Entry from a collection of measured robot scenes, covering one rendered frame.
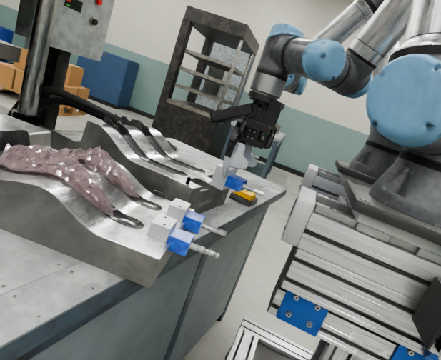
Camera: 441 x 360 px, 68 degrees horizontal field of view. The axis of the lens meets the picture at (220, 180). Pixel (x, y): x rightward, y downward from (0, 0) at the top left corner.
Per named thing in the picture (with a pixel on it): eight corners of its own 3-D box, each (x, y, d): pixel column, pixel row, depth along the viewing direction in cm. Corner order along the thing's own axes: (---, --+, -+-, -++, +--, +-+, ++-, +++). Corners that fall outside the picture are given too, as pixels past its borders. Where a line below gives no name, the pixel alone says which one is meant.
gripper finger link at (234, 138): (228, 156, 75) (244, 121, 75) (222, 153, 76) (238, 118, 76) (234, 160, 80) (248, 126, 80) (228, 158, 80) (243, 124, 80)
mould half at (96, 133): (224, 203, 106) (238, 165, 102) (181, 221, 82) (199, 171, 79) (108, 147, 123) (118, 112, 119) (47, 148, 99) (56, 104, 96)
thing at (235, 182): (262, 203, 82) (270, 183, 81) (256, 206, 78) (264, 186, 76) (217, 182, 87) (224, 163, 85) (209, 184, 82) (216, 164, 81)
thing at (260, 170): (270, 173, 637) (288, 128, 614) (258, 194, 455) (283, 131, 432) (236, 160, 648) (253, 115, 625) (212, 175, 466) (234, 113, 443)
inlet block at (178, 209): (223, 241, 73) (231, 218, 71) (220, 250, 68) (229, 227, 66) (168, 219, 73) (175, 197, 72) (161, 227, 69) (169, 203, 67)
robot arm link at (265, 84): (251, 68, 73) (261, 76, 81) (244, 88, 75) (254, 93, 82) (281, 78, 71) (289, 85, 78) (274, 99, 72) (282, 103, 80)
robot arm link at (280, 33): (291, 21, 67) (265, 19, 73) (272, 74, 70) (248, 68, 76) (314, 36, 72) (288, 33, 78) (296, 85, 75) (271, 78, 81)
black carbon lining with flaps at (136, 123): (206, 178, 100) (216, 149, 98) (179, 184, 86) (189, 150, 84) (121, 138, 112) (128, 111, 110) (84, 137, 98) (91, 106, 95)
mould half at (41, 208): (187, 230, 78) (202, 188, 75) (149, 288, 53) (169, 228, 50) (-2, 157, 81) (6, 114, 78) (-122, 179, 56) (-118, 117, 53)
